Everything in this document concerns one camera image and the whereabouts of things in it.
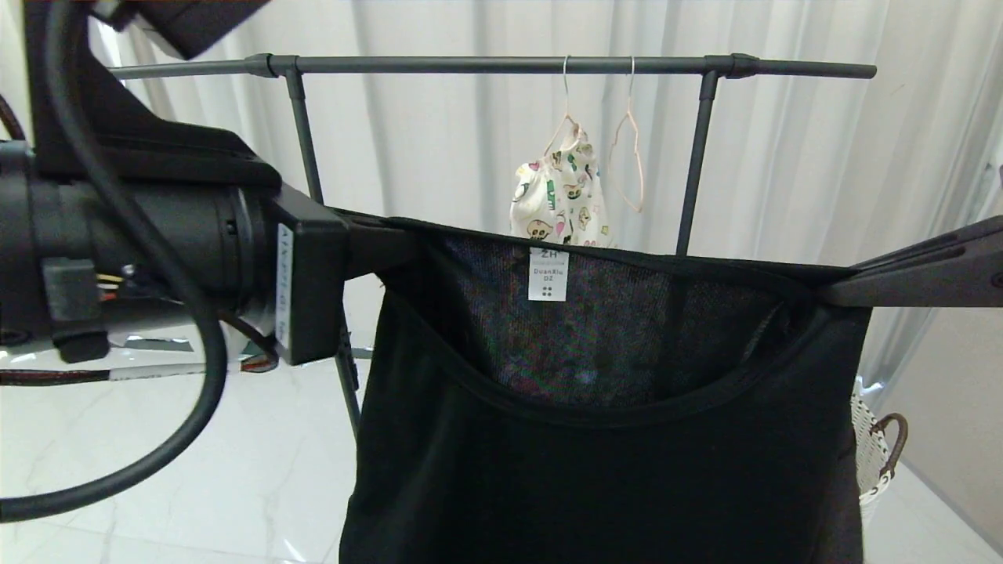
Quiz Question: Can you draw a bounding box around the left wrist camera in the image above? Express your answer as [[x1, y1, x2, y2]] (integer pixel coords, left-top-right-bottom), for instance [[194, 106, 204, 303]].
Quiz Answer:
[[22, 0, 283, 189]]

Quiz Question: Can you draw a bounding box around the black garment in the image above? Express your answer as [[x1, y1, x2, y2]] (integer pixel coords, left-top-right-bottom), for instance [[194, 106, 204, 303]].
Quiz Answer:
[[339, 218, 873, 564]]

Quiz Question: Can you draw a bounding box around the white laundry basket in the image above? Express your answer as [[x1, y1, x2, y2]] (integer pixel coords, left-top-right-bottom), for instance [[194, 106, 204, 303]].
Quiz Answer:
[[850, 392, 910, 527]]

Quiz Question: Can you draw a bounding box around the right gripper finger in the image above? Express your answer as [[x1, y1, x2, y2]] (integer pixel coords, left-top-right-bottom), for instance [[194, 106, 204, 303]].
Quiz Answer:
[[819, 215, 1003, 309]]

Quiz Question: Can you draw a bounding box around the cream printed garment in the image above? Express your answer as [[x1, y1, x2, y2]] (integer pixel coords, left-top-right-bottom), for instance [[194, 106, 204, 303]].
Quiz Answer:
[[509, 125, 613, 248]]

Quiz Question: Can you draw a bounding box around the black clothes rack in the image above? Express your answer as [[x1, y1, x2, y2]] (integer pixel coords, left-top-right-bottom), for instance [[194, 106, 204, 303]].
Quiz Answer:
[[110, 52, 878, 439]]

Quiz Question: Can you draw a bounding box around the white curtain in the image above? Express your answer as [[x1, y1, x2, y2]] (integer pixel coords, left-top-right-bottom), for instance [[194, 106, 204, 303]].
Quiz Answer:
[[0, 0, 1003, 392]]

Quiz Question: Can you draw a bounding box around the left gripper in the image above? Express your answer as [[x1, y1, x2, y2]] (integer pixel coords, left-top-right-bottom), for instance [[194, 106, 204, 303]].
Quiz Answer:
[[31, 182, 425, 367]]

